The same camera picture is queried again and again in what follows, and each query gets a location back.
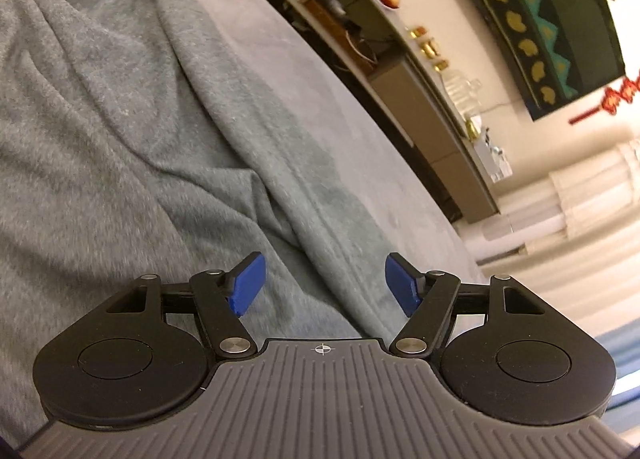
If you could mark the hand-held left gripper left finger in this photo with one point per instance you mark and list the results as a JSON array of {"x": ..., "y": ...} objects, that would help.
[{"x": 247, "y": 286}]

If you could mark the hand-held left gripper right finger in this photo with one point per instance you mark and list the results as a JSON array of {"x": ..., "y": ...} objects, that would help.
[{"x": 402, "y": 284}]

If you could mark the grey pants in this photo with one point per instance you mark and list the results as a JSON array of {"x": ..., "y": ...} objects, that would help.
[{"x": 125, "y": 149}]

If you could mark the grey organizer box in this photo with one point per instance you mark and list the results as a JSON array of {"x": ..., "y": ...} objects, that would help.
[{"x": 492, "y": 156}]

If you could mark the white standing air conditioner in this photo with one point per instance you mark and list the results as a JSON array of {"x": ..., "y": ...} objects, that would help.
[{"x": 540, "y": 209}]

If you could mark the long low tv cabinet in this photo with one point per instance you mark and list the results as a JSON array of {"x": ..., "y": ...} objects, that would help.
[{"x": 430, "y": 129}]

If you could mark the golden tissue box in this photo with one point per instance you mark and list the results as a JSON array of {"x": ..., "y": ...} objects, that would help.
[{"x": 473, "y": 126}]

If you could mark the cluster of clear glass cups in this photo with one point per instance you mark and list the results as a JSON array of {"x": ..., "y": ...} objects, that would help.
[{"x": 462, "y": 91}]

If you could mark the small golden cup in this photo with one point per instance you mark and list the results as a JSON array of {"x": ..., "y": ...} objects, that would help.
[
  {"x": 441, "y": 65},
  {"x": 417, "y": 32}
]

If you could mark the wide golden bowl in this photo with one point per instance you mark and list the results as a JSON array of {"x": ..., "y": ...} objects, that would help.
[{"x": 430, "y": 49}]

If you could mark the red hanging ornament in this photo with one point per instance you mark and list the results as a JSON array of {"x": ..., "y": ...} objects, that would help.
[{"x": 612, "y": 99}]

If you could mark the wall-mounted television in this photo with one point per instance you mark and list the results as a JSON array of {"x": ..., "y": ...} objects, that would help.
[{"x": 550, "y": 14}]

